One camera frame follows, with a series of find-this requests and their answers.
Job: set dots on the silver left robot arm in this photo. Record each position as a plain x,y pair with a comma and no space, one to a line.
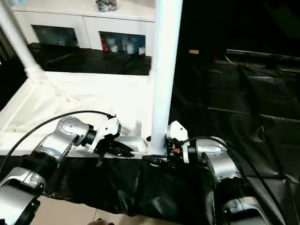
51,145

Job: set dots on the white cabinet with glass doors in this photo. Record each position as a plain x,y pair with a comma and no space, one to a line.
84,21

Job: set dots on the white plastic table top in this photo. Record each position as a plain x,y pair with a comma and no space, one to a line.
84,98

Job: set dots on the glossy black mat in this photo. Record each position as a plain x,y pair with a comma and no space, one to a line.
243,108

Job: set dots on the white plastic table leg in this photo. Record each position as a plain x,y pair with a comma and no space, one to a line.
166,61
152,69
18,40

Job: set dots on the black left robot foot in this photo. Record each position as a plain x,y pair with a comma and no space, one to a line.
99,221

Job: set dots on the small red bottle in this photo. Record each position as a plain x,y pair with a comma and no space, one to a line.
104,44

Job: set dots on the grey metal clutter object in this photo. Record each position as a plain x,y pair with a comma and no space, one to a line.
106,5

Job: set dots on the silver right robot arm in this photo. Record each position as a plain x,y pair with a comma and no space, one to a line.
220,168

